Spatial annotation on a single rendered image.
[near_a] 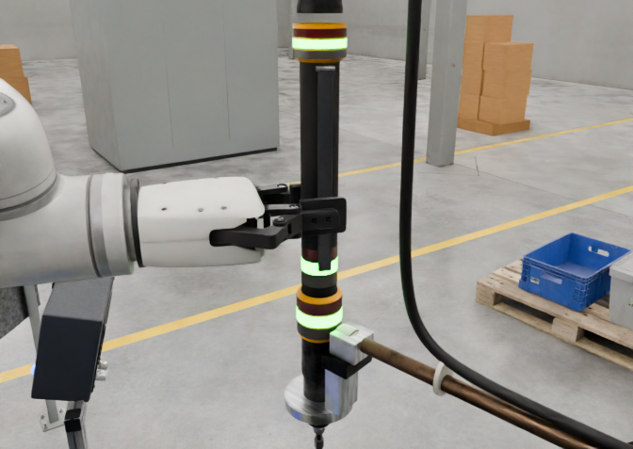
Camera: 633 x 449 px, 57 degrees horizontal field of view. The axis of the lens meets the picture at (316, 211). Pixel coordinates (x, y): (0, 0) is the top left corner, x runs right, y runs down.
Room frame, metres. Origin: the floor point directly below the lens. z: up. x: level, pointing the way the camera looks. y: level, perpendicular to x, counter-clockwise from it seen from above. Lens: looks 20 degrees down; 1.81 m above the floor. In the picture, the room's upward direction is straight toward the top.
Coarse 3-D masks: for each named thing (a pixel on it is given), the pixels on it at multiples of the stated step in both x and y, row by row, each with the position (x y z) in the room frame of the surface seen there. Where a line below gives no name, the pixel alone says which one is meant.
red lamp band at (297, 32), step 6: (294, 30) 0.48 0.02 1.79; (300, 30) 0.47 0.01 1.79; (306, 30) 0.47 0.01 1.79; (312, 30) 0.47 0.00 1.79; (318, 30) 0.47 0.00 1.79; (324, 30) 0.47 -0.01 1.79; (330, 30) 0.47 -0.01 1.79; (336, 30) 0.47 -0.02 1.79; (342, 30) 0.48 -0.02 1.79; (294, 36) 0.48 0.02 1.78; (300, 36) 0.47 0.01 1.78; (306, 36) 0.47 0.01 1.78; (312, 36) 0.47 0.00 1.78; (318, 36) 0.47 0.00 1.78; (324, 36) 0.47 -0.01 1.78; (330, 36) 0.47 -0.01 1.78; (336, 36) 0.47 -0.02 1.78; (342, 36) 0.48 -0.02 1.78
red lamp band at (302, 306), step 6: (342, 294) 0.49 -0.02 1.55; (300, 300) 0.47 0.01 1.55; (336, 300) 0.47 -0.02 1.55; (300, 306) 0.47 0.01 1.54; (306, 306) 0.47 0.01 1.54; (312, 306) 0.47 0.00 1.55; (318, 306) 0.47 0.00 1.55; (324, 306) 0.47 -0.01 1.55; (330, 306) 0.47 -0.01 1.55; (336, 306) 0.47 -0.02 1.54; (306, 312) 0.47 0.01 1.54; (312, 312) 0.47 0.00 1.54; (318, 312) 0.47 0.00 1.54; (324, 312) 0.47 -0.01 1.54; (330, 312) 0.47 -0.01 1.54
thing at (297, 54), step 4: (296, 52) 0.48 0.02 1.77; (300, 52) 0.47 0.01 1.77; (304, 52) 0.47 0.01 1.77; (308, 52) 0.47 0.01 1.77; (312, 52) 0.47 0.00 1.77; (316, 52) 0.47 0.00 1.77; (320, 52) 0.47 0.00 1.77; (324, 52) 0.47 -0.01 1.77; (328, 52) 0.47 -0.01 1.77; (332, 52) 0.47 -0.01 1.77; (336, 52) 0.47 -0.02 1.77; (340, 52) 0.47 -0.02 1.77; (344, 52) 0.48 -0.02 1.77; (296, 56) 0.48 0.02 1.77; (300, 56) 0.47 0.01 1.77; (304, 56) 0.47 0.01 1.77; (308, 56) 0.47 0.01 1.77; (312, 56) 0.47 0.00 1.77; (316, 56) 0.47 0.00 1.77; (320, 56) 0.47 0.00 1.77; (324, 56) 0.47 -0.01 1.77; (328, 56) 0.47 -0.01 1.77; (332, 56) 0.47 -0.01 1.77; (336, 56) 0.47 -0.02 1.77; (340, 56) 0.47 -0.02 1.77; (344, 56) 0.48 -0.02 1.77
